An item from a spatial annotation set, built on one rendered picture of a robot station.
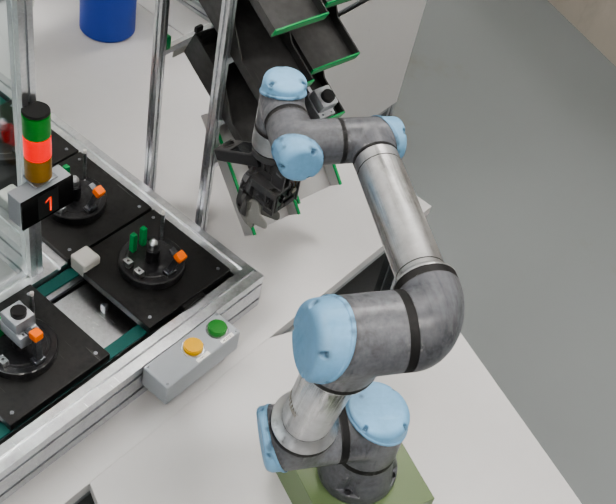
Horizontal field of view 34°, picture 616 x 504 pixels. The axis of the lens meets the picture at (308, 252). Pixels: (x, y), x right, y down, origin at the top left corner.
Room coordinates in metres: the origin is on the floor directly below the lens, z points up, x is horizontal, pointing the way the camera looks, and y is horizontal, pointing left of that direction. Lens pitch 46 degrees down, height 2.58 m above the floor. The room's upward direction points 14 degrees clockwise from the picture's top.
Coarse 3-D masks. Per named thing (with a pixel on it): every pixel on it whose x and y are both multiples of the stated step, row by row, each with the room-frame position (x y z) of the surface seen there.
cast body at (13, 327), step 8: (16, 304) 1.11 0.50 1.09; (0, 312) 1.11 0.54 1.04; (8, 312) 1.09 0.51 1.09; (16, 312) 1.09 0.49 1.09; (24, 312) 1.09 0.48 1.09; (32, 312) 1.10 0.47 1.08; (0, 320) 1.09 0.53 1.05; (8, 320) 1.07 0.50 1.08; (16, 320) 1.08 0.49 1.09; (24, 320) 1.08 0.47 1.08; (32, 320) 1.09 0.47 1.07; (0, 328) 1.09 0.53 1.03; (8, 328) 1.08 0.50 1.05; (16, 328) 1.06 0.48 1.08; (24, 328) 1.08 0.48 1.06; (32, 328) 1.09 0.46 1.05; (8, 336) 1.08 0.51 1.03; (16, 336) 1.06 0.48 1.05; (24, 336) 1.07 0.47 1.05; (16, 344) 1.06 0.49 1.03; (24, 344) 1.06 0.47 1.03
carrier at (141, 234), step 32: (160, 224) 1.45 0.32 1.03; (96, 256) 1.35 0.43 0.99; (128, 256) 1.37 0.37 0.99; (160, 256) 1.40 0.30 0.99; (192, 256) 1.44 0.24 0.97; (96, 288) 1.30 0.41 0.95; (128, 288) 1.31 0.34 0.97; (160, 288) 1.32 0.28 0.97; (192, 288) 1.35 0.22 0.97; (160, 320) 1.25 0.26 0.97
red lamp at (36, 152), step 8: (24, 144) 1.26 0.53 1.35; (32, 144) 1.26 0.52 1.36; (40, 144) 1.26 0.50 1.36; (48, 144) 1.27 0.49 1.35; (24, 152) 1.26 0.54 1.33; (32, 152) 1.26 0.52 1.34; (40, 152) 1.26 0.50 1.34; (48, 152) 1.27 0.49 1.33; (32, 160) 1.26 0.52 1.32; (40, 160) 1.26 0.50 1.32
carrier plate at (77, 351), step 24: (24, 288) 1.24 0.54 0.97; (48, 312) 1.20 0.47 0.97; (72, 336) 1.15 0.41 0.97; (72, 360) 1.10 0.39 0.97; (96, 360) 1.11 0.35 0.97; (0, 384) 1.01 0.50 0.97; (24, 384) 1.02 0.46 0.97; (48, 384) 1.03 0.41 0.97; (72, 384) 1.05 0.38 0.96; (0, 408) 0.96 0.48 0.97; (24, 408) 0.97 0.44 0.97
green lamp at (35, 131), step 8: (24, 120) 1.26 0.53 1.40; (32, 120) 1.26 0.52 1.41; (40, 120) 1.26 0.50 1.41; (48, 120) 1.28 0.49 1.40; (24, 128) 1.26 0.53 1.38; (32, 128) 1.26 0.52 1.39; (40, 128) 1.26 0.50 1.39; (48, 128) 1.28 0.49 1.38; (24, 136) 1.26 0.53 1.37; (32, 136) 1.26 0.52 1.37; (40, 136) 1.26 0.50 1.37; (48, 136) 1.27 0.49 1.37
